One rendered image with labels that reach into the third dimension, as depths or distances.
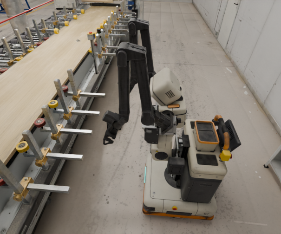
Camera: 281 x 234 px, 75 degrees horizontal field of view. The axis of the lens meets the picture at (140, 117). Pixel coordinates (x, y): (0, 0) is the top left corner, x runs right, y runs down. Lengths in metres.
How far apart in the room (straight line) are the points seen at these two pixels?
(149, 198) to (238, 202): 1.00
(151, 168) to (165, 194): 0.29
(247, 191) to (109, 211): 1.49
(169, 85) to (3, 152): 1.19
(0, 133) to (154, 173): 1.35
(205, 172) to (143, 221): 0.89
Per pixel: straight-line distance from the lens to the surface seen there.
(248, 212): 2.35
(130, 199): 2.11
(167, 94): 1.11
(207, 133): 1.50
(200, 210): 1.88
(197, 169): 1.40
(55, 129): 1.60
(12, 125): 1.77
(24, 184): 1.41
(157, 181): 1.90
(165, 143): 1.39
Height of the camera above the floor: 1.93
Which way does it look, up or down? 42 degrees down
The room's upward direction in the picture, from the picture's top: 1 degrees clockwise
